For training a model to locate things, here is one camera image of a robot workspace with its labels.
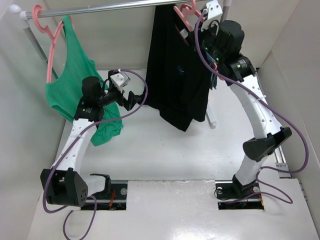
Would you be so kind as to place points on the black t shirt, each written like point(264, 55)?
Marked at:
point(178, 82)

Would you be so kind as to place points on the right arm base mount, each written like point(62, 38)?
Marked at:
point(232, 196)

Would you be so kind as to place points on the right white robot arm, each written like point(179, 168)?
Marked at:
point(223, 42)

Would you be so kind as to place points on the green tank top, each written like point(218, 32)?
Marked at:
point(64, 94)

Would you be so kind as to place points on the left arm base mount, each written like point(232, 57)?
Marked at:
point(110, 195)

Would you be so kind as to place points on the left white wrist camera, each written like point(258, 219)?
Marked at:
point(120, 80)

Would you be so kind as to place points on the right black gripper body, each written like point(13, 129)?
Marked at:
point(207, 38)

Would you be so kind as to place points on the metal clothes rack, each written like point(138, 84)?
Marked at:
point(25, 16)

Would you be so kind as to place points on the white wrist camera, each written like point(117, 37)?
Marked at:
point(212, 12)
point(120, 80)

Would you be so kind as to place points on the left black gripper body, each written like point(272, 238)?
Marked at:
point(110, 96)

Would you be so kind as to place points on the blue denim garment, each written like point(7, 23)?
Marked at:
point(213, 78)

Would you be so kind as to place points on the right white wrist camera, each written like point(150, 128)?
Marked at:
point(212, 12)

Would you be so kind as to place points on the aluminium rail right side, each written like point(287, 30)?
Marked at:
point(281, 164)

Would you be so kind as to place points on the pink hanger with denim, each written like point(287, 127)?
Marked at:
point(214, 66)

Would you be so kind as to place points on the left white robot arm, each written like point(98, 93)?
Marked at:
point(62, 183)

